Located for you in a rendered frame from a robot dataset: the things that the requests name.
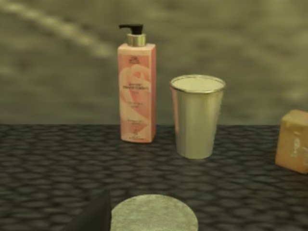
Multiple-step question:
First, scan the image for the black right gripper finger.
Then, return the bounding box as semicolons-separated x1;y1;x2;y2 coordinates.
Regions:
63;191;113;231

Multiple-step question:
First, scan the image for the pink pump lotion bottle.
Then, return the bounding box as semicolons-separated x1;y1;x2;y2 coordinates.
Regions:
117;24;157;144

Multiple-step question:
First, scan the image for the silver metal cup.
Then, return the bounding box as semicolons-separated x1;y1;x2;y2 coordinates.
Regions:
169;75;227;160

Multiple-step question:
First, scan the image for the orange cardboard box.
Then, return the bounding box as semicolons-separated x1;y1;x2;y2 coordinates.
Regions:
274;109;308;174

